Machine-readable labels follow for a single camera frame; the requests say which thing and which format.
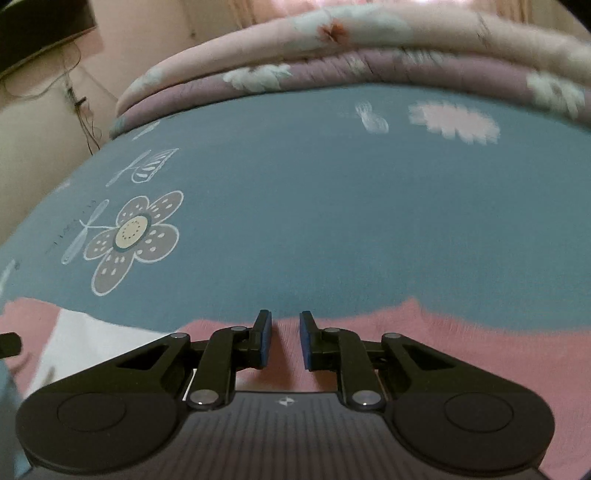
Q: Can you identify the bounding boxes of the black wall television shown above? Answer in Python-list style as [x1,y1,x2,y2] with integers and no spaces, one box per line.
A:
[0,0,98,79]

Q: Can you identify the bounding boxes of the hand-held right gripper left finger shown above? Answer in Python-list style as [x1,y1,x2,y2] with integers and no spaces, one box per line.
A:
[69,309,273,411]

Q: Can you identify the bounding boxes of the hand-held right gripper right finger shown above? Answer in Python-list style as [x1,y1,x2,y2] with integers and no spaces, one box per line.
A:
[300,310,499,411]

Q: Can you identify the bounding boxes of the pink and white knit sweater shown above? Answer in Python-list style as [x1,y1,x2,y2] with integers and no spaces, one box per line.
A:
[0,298,591,480]

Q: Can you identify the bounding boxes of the black television cables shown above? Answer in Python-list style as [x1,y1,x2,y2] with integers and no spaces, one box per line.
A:
[0,41,105,155]

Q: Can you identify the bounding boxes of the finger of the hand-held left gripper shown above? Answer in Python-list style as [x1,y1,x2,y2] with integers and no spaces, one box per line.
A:
[0,332,23,360]

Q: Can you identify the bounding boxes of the folded floral quilt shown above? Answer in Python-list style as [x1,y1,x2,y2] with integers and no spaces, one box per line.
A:
[108,0,591,139]

